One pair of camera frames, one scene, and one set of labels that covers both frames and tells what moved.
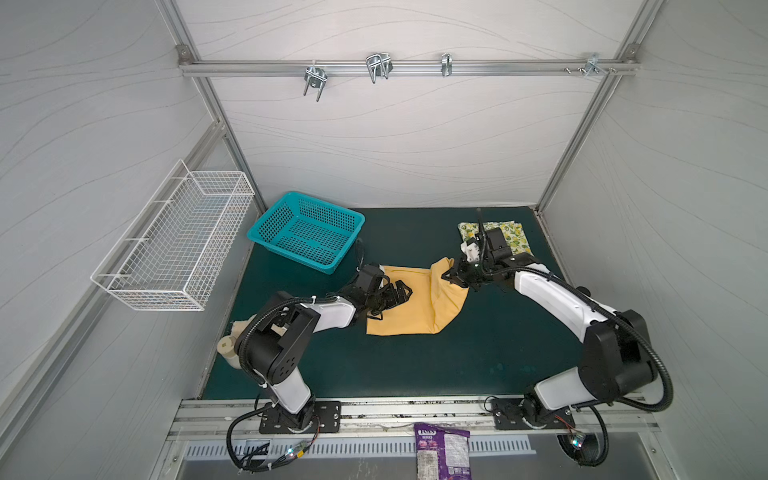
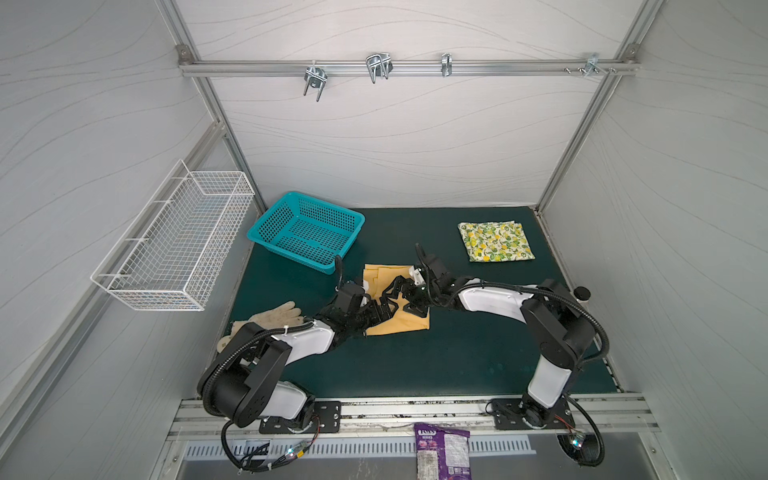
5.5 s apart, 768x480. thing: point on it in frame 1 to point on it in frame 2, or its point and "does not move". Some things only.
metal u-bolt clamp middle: (379, 65) does not move
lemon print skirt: (512, 230) does not move
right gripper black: (466, 274) to (429, 288)
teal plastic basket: (312, 232) does not move
